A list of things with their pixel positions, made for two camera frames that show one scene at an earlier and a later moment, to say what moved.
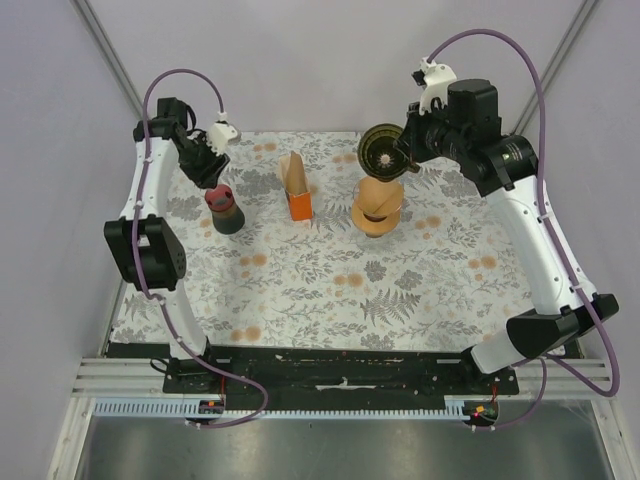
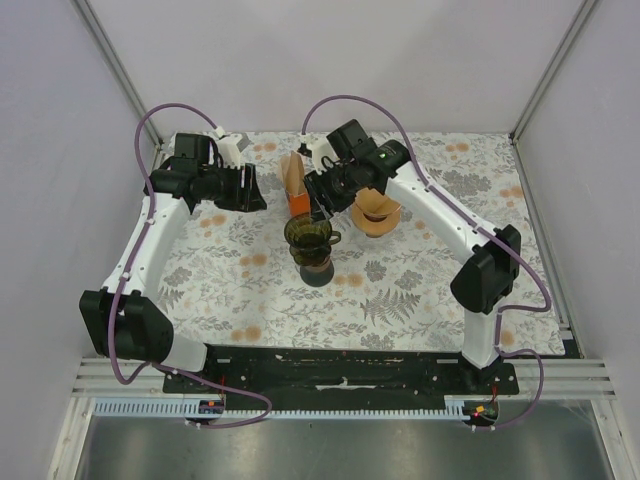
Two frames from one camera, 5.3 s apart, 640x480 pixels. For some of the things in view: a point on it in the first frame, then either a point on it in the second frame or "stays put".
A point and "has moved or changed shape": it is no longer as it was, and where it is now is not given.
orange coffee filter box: [300, 205] stays put
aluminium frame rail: [91, 20] stays put
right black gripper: [411, 138] to [318, 186]
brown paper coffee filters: [293, 173] stays put
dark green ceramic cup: [378, 156] has moved or changed shape
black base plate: [239, 373] stays put
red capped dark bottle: [227, 218] to [317, 275]
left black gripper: [206, 177] to [247, 199]
